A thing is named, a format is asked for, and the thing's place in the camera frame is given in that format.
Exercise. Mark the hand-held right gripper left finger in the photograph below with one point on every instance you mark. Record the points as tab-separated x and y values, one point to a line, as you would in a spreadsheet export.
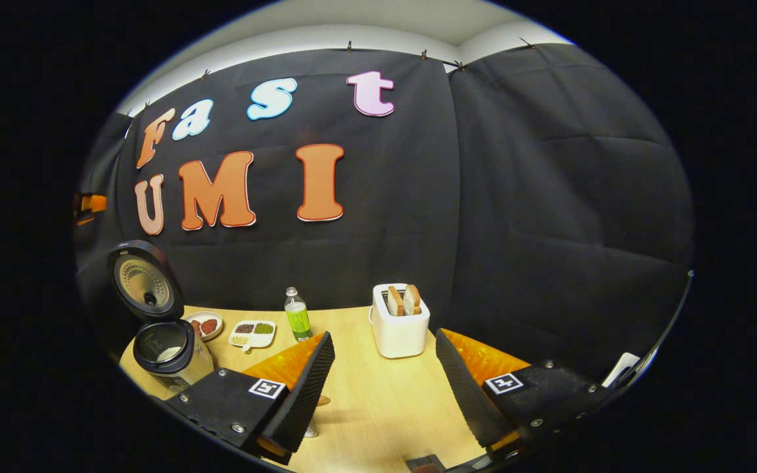
303	394

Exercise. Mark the toasted bread slice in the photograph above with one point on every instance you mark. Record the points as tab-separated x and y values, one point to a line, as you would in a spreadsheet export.
412	299
395	301

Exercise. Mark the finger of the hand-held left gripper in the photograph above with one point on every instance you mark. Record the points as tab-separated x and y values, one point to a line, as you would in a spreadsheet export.
92	203

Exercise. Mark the green label water bottle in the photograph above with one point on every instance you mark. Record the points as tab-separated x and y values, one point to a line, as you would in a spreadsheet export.
298	318

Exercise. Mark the black backdrop cloth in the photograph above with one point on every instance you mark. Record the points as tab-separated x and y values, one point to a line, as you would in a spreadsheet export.
483	197

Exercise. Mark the round white plate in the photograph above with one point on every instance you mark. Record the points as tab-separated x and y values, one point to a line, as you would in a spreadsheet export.
204	336

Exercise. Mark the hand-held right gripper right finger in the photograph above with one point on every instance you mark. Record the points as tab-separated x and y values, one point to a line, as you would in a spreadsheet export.
467	394

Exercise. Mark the spoonful of white rice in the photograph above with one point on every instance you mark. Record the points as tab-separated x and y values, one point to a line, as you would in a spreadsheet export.
169	353

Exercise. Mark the black and cream rice cooker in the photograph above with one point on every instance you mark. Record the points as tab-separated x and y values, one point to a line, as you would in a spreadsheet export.
175	371

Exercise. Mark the white toaster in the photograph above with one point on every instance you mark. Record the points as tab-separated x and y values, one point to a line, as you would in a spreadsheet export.
399	335

